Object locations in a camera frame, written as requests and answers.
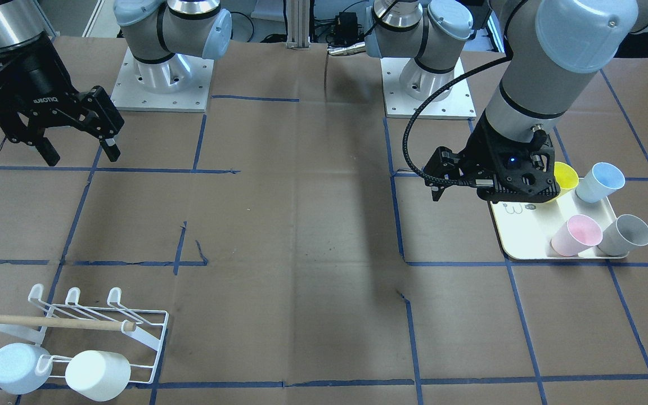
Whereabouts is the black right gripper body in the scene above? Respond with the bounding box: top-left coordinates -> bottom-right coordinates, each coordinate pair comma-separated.
0,31 -> 80,136

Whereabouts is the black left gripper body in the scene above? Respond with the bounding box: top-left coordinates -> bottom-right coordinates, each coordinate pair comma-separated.
458,118 -> 561,203

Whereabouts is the light blue cup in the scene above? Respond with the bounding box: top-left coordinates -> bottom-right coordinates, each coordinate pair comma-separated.
574,162 -> 626,203
0,343 -> 52,395

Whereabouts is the white ikea cup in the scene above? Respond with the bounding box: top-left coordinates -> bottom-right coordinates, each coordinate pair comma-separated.
65,350 -> 131,402

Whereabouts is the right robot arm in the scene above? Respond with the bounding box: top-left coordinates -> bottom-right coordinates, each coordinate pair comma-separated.
0,1 -> 232,167

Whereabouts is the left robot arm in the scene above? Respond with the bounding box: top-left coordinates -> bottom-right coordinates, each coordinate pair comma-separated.
363,1 -> 648,203

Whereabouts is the white cup tray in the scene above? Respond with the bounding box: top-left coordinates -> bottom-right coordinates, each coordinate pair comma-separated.
489,191 -> 617,261

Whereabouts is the yellow cup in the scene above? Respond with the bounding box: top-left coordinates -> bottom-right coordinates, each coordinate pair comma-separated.
548,161 -> 579,203

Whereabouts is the pink cup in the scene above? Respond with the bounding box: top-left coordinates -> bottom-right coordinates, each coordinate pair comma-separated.
550,214 -> 604,257

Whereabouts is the grey cup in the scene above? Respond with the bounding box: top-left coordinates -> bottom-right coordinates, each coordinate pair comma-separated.
597,214 -> 648,257

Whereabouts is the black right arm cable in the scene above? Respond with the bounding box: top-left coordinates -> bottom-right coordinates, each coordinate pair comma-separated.
403,53 -> 507,181

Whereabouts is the aluminium frame post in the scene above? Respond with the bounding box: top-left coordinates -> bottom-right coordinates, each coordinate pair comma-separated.
283,0 -> 313,49

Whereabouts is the white wire cup rack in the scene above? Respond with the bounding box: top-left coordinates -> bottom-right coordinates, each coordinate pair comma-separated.
0,283 -> 170,385

